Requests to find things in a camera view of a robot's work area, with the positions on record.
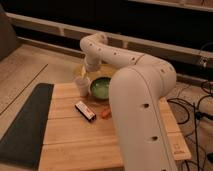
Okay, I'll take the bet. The black white rectangular box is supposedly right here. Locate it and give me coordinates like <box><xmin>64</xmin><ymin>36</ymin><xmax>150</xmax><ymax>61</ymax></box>
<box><xmin>75</xmin><ymin>101</ymin><xmax>96</xmax><ymax>122</ymax></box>

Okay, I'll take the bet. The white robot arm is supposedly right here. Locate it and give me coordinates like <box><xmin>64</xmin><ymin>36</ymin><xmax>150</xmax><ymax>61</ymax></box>
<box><xmin>80</xmin><ymin>33</ymin><xmax>178</xmax><ymax>171</ymax></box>

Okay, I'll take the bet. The dark floor mat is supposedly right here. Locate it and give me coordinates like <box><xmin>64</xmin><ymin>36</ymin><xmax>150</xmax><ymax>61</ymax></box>
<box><xmin>0</xmin><ymin>83</ymin><xmax>54</xmax><ymax>169</ymax></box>

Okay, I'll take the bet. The orange carrot toy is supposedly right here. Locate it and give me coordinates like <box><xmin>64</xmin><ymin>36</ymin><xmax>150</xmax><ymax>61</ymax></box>
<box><xmin>101</xmin><ymin>107</ymin><xmax>111</xmax><ymax>119</ymax></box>

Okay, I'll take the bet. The white wall rail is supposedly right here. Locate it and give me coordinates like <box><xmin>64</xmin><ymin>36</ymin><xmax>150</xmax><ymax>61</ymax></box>
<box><xmin>7</xmin><ymin>13</ymin><xmax>213</xmax><ymax>67</ymax></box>

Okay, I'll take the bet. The green ceramic bowl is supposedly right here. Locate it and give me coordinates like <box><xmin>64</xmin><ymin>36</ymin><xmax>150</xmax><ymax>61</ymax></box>
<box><xmin>90</xmin><ymin>77</ymin><xmax>110</xmax><ymax>100</ymax></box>

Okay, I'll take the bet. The white ceramic cup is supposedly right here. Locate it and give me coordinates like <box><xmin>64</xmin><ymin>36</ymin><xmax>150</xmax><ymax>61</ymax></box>
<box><xmin>74</xmin><ymin>77</ymin><xmax>90</xmax><ymax>97</ymax></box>

